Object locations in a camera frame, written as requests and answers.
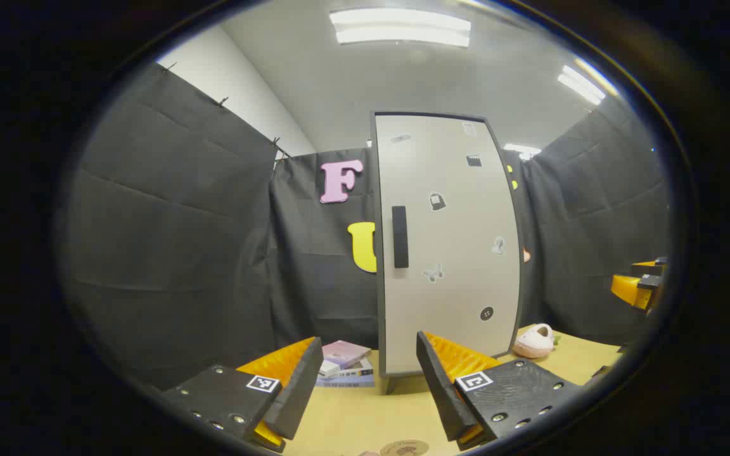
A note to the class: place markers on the blue book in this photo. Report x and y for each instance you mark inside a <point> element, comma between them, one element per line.
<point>346,382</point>

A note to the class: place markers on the white and black book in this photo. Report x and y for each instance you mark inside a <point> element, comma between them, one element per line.
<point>357,370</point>

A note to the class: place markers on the pink plush slipper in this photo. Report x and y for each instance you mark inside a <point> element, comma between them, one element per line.
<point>533,342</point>

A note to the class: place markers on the dark grey cabinet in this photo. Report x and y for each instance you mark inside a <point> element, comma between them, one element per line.
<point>390,384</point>

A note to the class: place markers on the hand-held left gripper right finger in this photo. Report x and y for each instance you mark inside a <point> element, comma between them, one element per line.
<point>441,389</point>

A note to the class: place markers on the black backdrop cloth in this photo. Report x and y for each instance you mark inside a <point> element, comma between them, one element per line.
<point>175,253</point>

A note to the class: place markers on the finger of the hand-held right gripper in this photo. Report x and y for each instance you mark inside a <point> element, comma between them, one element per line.
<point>631,290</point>

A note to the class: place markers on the long ceiling light panel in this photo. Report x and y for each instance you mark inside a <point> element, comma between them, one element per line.
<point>400,26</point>

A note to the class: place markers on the round cork coaster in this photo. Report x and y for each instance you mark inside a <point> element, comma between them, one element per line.
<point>403,448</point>

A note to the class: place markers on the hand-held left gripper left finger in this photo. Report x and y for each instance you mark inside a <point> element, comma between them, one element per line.
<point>298,386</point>

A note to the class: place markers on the light grey cabinet door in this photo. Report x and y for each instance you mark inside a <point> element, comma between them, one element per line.
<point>454,240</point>

